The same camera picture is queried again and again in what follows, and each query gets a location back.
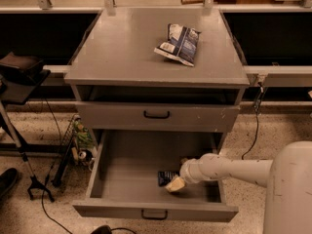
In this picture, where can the open grey middle drawer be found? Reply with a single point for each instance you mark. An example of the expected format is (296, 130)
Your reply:
(124, 180)

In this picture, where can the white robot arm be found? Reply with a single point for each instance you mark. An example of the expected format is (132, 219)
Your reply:
(287, 179)

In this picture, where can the blue rxbar blueberry bar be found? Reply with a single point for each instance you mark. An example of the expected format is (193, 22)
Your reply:
(164, 177)

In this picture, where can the black shoe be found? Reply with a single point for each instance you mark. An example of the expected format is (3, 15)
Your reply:
(7, 180)

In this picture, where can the grey drawer cabinet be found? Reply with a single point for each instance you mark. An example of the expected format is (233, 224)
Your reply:
(118, 62)

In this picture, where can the black object bottom edge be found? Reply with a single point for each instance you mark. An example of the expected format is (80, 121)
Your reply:
(105, 229)

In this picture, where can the blue white chip bag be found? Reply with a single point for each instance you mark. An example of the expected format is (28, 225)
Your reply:
(181, 44)

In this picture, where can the closed grey upper drawer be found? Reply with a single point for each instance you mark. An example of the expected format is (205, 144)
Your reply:
(157, 117)

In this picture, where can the black tray on stand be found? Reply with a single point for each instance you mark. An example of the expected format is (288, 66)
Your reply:
(20, 77)

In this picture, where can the wire basket with items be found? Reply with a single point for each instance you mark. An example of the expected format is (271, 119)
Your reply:
(76, 146)

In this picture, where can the black tripod stand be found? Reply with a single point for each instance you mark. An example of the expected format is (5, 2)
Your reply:
(35, 183)

